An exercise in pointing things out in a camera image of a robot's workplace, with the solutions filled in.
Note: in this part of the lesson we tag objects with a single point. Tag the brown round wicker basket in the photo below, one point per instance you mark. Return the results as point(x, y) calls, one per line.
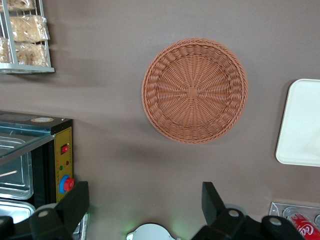
point(195, 92)

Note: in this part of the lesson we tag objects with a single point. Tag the packaged bread slices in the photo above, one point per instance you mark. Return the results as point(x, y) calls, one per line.
point(27, 27)

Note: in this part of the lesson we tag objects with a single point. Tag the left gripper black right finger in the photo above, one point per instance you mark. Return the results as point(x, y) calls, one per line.
point(215, 212)

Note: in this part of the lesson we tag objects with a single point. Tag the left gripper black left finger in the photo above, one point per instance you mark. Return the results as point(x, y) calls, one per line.
point(72, 205)

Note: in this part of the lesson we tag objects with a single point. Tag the black food warmer appliance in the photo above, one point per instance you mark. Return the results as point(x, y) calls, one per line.
point(63, 140)

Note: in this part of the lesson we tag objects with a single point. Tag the cream plastic serving tray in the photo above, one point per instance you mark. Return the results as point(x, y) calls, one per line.
point(302, 125)

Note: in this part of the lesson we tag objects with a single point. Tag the red cola bottle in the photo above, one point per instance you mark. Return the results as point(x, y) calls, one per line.
point(305, 227)

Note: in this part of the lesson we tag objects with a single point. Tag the clear acrylic bottle rack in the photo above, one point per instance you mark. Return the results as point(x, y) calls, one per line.
point(277, 210)

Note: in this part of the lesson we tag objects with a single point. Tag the clear bag of rice snack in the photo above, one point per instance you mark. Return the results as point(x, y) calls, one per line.
point(20, 4)
point(30, 53)
point(3, 50)

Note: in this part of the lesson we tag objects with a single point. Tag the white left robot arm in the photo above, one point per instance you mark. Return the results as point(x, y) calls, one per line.
point(150, 232)

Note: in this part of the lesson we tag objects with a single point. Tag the stainless steel pan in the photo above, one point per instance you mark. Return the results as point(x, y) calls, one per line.
point(15, 186)
point(15, 210)

